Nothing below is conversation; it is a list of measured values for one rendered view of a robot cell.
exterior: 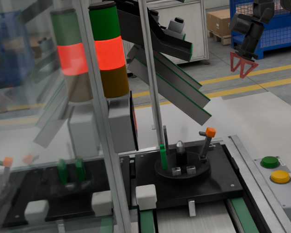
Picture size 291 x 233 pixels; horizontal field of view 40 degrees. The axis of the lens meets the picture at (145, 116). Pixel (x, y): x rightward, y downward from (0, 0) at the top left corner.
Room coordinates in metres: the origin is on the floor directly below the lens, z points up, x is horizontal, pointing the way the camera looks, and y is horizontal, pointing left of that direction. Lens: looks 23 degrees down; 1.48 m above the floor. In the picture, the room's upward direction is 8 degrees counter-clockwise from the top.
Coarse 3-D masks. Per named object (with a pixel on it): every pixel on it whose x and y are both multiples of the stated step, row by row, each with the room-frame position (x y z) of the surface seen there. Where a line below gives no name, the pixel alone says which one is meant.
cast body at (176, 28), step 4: (172, 20) 1.28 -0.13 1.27; (176, 20) 1.28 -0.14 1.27; (180, 20) 1.27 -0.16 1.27; (172, 24) 1.27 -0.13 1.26; (176, 24) 1.27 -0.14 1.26; (180, 24) 1.27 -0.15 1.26; (184, 24) 1.30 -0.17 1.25; (168, 28) 1.28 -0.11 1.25; (172, 28) 1.27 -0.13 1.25; (176, 28) 1.27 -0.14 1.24; (180, 28) 1.27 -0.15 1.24; (164, 32) 1.28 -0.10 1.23; (168, 32) 1.28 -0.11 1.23; (172, 32) 1.27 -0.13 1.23; (176, 32) 1.27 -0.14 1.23; (180, 32) 1.27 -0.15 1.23; (184, 32) 1.30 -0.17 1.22; (172, 36) 1.27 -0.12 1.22; (176, 36) 1.27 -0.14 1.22; (180, 36) 1.27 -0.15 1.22
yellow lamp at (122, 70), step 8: (104, 72) 0.65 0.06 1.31; (112, 72) 0.65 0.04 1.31; (120, 72) 0.65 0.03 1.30; (104, 80) 0.65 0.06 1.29; (112, 80) 0.65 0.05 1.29; (120, 80) 0.65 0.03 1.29; (104, 88) 0.65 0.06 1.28; (112, 88) 0.65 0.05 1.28; (120, 88) 0.65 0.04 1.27; (128, 88) 0.66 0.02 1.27; (104, 96) 0.65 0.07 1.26; (112, 96) 0.65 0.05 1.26
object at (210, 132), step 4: (208, 128) 0.86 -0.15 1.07; (212, 128) 0.87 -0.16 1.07; (200, 132) 0.86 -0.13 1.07; (204, 132) 0.86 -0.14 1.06; (208, 132) 0.85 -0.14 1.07; (212, 132) 0.85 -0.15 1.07; (208, 136) 0.85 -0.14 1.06; (212, 136) 0.85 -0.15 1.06; (208, 140) 0.85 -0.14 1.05; (204, 144) 0.86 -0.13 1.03; (208, 144) 0.85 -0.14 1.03; (204, 148) 0.85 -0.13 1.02; (204, 152) 0.85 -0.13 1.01; (204, 156) 0.85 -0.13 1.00
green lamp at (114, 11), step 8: (104, 8) 0.65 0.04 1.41; (112, 8) 0.65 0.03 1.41; (96, 16) 0.65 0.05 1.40; (104, 16) 0.65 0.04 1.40; (112, 16) 0.65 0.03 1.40; (96, 24) 0.65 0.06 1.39; (104, 24) 0.65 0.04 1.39; (112, 24) 0.65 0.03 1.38; (96, 32) 0.65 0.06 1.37; (104, 32) 0.65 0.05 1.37; (112, 32) 0.65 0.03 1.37; (120, 32) 0.67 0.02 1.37; (96, 40) 0.65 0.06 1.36
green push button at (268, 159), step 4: (268, 156) 0.86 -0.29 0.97; (272, 156) 0.86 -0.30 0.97; (264, 160) 0.84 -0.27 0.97; (268, 160) 0.84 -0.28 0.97; (272, 160) 0.84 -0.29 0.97; (276, 160) 0.83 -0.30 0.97; (264, 164) 0.83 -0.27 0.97; (268, 164) 0.83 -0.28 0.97; (272, 164) 0.82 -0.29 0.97; (276, 164) 0.83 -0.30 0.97
